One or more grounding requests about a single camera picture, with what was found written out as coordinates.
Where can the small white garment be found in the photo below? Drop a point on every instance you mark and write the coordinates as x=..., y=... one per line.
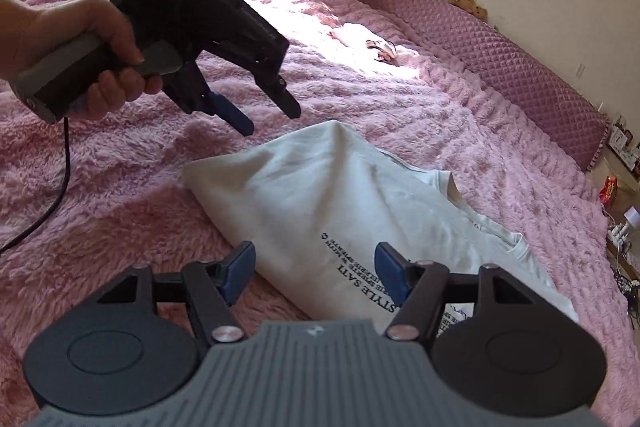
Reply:
x=384, y=51

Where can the small pink cloth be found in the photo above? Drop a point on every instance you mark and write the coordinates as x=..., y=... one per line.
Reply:
x=347, y=33

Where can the person's left hand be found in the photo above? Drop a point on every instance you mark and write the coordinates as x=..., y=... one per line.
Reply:
x=60, y=27

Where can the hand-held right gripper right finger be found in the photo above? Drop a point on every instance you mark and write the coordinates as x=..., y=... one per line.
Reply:
x=392, y=269

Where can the pink fuzzy blanket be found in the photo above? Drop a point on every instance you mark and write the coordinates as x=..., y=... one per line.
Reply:
x=450, y=107

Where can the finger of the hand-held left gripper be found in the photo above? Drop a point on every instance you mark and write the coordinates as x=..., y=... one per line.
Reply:
x=232, y=112
x=282, y=99

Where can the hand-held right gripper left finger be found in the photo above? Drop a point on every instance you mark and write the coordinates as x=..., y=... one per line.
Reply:
x=239, y=269

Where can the wall outlet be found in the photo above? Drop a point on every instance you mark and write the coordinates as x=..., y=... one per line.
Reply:
x=581, y=71

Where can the brown plush bear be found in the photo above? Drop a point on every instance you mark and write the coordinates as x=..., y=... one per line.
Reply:
x=467, y=4

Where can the white table lamp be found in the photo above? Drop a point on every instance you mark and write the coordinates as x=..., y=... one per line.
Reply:
x=632, y=219

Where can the pink quilted headboard cushion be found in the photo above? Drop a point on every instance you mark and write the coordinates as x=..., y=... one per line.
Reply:
x=475, y=42

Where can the red snack bag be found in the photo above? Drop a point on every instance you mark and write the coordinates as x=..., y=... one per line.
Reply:
x=611, y=191

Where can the white printed sweatshirt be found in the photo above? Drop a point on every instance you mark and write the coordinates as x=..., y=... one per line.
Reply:
x=325, y=187

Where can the small picture frames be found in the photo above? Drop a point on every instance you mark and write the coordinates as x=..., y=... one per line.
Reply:
x=625, y=142

